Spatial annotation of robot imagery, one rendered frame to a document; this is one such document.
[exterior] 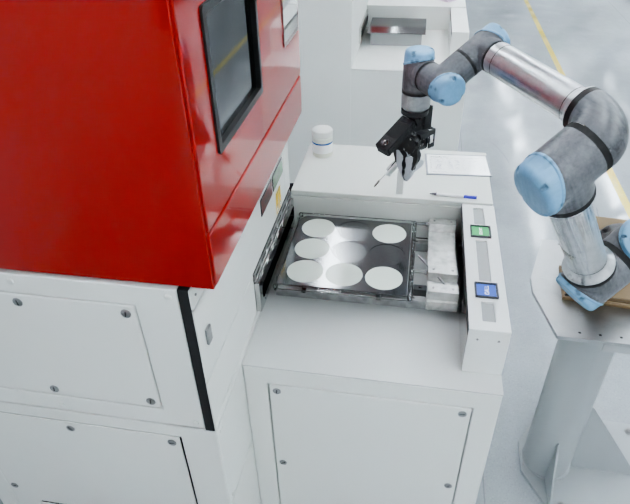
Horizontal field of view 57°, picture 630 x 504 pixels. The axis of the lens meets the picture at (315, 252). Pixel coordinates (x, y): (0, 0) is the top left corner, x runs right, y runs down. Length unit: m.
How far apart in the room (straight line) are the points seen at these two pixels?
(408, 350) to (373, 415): 0.19
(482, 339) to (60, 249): 0.91
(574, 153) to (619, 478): 1.51
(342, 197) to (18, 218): 1.01
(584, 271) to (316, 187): 0.84
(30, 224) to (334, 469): 1.05
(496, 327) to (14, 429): 1.18
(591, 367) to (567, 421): 0.25
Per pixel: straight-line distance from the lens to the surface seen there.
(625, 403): 2.70
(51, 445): 1.63
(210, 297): 1.18
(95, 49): 0.90
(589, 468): 2.42
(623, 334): 1.70
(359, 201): 1.82
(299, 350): 1.49
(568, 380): 1.97
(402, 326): 1.56
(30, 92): 0.99
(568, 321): 1.68
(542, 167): 1.16
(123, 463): 1.58
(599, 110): 1.23
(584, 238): 1.34
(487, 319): 1.41
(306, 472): 1.77
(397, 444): 1.60
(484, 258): 1.60
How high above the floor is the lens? 1.88
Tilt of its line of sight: 36 degrees down
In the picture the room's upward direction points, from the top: 2 degrees counter-clockwise
